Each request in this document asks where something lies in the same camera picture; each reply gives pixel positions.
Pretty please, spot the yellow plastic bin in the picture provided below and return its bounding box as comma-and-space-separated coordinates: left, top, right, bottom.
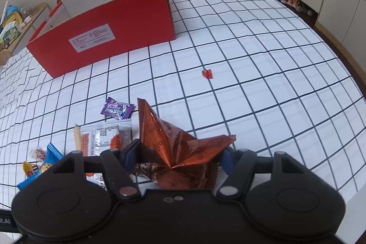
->
1, 12, 23, 25

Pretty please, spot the red cardboard box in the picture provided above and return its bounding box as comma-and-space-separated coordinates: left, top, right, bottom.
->
26, 0, 176, 79

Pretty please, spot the white checked tablecloth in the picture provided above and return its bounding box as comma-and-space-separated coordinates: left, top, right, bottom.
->
0, 0, 359, 233

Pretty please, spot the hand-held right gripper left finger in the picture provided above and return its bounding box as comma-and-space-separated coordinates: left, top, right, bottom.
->
43, 139, 142, 200

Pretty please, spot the small white red candy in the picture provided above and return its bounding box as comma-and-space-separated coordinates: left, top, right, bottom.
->
29, 147, 48, 161

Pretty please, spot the brown foil snack packet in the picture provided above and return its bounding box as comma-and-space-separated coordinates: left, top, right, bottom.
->
137, 98, 237, 190

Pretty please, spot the purple candy wrapper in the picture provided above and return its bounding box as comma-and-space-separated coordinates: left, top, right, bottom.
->
100, 97, 135, 121

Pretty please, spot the wooden sideboard with drawers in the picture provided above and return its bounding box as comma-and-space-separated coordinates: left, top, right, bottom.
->
0, 2, 52, 66

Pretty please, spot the white orange snack packet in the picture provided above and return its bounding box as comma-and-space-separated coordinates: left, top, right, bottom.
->
79, 122, 133, 190

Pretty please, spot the green printed tissue box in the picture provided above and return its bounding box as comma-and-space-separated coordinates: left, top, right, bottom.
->
0, 21, 23, 48

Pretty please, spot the cream wooden stick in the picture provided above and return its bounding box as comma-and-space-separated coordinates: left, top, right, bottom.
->
74, 124, 83, 151

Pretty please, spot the tall white cabinet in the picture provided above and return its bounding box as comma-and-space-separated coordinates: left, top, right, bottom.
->
315, 0, 366, 46

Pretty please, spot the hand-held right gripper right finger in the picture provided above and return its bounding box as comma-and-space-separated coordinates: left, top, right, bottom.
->
216, 147, 321, 200

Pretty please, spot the light round wooden object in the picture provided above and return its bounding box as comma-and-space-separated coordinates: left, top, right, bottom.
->
0, 50, 12, 66

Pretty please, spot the blue snack packet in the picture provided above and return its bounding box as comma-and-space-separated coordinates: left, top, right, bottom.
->
16, 142, 64, 191

